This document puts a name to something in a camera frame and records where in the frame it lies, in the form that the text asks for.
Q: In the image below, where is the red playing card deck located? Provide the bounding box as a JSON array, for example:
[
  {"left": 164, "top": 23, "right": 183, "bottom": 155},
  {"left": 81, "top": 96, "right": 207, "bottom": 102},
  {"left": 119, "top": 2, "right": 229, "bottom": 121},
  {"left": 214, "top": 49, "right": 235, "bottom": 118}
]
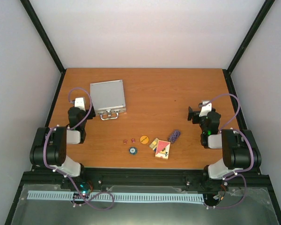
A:
[{"left": 155, "top": 140, "right": 170, "bottom": 159}]

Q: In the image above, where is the purple poker chip stack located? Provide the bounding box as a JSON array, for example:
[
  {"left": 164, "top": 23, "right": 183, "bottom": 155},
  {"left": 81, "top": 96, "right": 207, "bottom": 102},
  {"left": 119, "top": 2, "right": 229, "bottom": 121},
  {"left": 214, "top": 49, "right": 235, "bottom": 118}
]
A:
[{"left": 168, "top": 129, "right": 181, "bottom": 143}]

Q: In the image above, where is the silver aluminium poker case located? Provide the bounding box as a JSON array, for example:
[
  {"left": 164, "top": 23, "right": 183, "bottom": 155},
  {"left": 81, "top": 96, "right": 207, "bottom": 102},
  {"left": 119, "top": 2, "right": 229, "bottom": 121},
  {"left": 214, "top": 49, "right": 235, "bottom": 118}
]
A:
[{"left": 90, "top": 80, "right": 126, "bottom": 120}]

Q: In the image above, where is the yellow dealer button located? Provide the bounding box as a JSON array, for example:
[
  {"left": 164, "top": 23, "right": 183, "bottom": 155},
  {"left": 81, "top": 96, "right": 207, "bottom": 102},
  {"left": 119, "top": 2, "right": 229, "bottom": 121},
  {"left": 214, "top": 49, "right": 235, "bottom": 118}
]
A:
[{"left": 140, "top": 135, "right": 149, "bottom": 144}]

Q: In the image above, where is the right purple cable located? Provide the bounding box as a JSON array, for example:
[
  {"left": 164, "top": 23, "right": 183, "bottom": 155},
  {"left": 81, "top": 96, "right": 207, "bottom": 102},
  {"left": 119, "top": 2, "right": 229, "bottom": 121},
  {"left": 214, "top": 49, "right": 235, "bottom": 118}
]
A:
[{"left": 202, "top": 93, "right": 255, "bottom": 210}]

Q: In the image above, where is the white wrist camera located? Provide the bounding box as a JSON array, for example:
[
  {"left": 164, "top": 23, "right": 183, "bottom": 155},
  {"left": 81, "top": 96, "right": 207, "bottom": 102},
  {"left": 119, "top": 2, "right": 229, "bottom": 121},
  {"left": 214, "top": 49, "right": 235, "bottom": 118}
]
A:
[
  {"left": 72, "top": 97, "right": 86, "bottom": 111},
  {"left": 200, "top": 100, "right": 212, "bottom": 115}
]

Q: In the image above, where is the black frame post left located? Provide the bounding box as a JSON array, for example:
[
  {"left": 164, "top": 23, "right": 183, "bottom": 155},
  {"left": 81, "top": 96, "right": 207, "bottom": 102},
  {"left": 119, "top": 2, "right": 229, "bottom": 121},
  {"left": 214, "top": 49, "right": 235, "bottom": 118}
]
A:
[{"left": 20, "top": 0, "right": 66, "bottom": 74}]

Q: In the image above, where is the black frame post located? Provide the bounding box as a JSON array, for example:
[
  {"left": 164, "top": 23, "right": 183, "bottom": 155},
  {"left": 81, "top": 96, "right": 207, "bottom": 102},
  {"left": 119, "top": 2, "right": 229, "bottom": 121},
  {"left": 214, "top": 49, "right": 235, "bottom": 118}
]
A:
[
  {"left": 20, "top": 0, "right": 66, "bottom": 74},
  {"left": 226, "top": 0, "right": 276, "bottom": 74}
]

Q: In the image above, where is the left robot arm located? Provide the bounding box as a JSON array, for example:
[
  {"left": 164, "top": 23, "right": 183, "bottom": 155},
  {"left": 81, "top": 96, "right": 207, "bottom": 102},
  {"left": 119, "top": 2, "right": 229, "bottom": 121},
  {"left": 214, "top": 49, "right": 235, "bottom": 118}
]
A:
[{"left": 30, "top": 106, "right": 96, "bottom": 189}]

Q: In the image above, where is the yellow playing card deck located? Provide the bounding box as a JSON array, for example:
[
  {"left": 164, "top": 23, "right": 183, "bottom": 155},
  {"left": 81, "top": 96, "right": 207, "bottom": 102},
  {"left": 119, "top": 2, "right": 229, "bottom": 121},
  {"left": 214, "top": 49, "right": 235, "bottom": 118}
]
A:
[{"left": 149, "top": 138, "right": 159, "bottom": 150}]

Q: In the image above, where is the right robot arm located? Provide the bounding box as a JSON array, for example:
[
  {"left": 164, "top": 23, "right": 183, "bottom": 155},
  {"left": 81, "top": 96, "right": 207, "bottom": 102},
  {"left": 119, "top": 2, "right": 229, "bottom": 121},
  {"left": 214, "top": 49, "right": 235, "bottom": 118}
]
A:
[{"left": 187, "top": 106, "right": 262, "bottom": 180}]

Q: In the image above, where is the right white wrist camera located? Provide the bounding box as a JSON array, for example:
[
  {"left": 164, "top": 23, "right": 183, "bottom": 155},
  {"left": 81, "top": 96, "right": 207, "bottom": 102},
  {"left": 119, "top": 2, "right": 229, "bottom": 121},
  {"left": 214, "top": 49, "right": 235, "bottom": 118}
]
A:
[{"left": 200, "top": 100, "right": 212, "bottom": 115}]

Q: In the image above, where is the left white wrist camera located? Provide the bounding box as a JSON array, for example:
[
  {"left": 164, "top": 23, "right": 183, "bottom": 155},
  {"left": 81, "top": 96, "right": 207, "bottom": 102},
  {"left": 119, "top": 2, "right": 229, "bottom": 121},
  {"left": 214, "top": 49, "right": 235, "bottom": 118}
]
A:
[{"left": 72, "top": 97, "right": 86, "bottom": 111}]

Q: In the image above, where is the black aluminium frame rail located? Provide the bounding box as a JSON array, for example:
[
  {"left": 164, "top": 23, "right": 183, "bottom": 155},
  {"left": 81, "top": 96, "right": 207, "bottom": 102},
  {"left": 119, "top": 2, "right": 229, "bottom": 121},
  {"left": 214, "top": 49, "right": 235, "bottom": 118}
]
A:
[{"left": 20, "top": 167, "right": 271, "bottom": 192}]

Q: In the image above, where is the light blue cable duct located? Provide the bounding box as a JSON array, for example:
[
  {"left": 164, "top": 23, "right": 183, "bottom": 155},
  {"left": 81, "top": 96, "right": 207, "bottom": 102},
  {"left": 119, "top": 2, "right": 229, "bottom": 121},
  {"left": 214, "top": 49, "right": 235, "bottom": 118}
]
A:
[{"left": 27, "top": 190, "right": 204, "bottom": 204}]

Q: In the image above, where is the black frame post right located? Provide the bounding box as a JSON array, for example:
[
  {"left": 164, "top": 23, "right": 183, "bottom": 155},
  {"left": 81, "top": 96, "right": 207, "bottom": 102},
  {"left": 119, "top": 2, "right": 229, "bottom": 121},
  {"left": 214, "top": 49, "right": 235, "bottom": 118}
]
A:
[{"left": 226, "top": 0, "right": 276, "bottom": 74}]

